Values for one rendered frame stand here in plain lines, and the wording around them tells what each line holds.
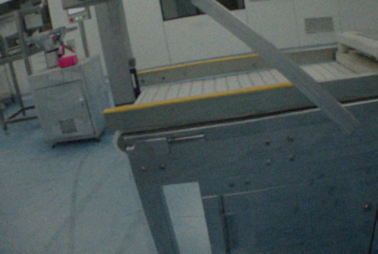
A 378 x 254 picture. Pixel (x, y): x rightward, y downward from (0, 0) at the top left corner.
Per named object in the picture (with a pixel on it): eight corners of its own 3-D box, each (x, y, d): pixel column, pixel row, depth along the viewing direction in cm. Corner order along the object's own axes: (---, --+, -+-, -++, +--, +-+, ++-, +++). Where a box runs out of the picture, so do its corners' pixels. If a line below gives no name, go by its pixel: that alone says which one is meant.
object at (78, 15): (74, 60, 315) (63, 1, 295) (78, 59, 325) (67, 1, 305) (95, 56, 313) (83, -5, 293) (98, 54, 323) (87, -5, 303)
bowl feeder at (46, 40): (35, 73, 299) (26, 37, 287) (49, 66, 333) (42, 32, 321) (76, 63, 294) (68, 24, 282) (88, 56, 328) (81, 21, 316)
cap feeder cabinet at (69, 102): (46, 150, 308) (25, 77, 284) (66, 129, 362) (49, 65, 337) (101, 143, 302) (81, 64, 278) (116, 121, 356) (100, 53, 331)
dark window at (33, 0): (2, 60, 570) (-10, 7, 535) (2, 60, 571) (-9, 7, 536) (55, 44, 557) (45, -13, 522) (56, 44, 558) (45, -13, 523)
